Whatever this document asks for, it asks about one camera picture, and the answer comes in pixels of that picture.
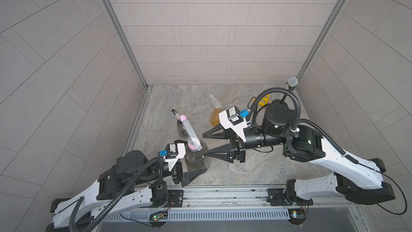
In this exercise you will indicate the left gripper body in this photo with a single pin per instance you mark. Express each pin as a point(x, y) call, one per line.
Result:
point(176, 169)

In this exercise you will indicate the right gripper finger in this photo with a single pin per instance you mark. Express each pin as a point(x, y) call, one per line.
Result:
point(225, 153)
point(218, 132)

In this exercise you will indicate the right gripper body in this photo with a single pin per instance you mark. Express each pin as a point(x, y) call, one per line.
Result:
point(243, 150)

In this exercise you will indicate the orange plastic bottle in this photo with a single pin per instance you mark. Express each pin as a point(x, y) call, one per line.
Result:
point(214, 117)

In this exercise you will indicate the dark grey bottle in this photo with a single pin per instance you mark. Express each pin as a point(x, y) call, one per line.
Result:
point(195, 160)

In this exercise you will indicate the clear spray nozzle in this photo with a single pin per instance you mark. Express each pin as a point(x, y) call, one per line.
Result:
point(217, 104)

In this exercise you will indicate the pink grey spray nozzle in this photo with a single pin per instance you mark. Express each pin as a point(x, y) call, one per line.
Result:
point(194, 143)

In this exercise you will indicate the black white spray nozzle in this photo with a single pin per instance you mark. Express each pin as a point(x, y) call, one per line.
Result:
point(176, 114)

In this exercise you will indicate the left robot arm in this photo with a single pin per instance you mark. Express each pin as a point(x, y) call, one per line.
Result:
point(133, 182)

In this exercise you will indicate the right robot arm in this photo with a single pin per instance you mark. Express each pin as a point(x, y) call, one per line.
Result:
point(358, 180)

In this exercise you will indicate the yellow triangle block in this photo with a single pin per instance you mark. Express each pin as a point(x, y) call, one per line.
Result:
point(264, 100)

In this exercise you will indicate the microphone on black stand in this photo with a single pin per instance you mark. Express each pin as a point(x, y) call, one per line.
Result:
point(292, 84)

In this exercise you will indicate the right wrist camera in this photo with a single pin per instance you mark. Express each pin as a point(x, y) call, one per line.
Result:
point(235, 121)

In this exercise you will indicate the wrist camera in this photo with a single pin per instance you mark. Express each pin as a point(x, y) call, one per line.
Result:
point(173, 153)
point(235, 121)

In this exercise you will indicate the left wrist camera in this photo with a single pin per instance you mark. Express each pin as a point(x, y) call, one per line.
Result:
point(173, 153)

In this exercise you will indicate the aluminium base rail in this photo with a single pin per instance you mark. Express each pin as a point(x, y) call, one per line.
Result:
point(238, 203)

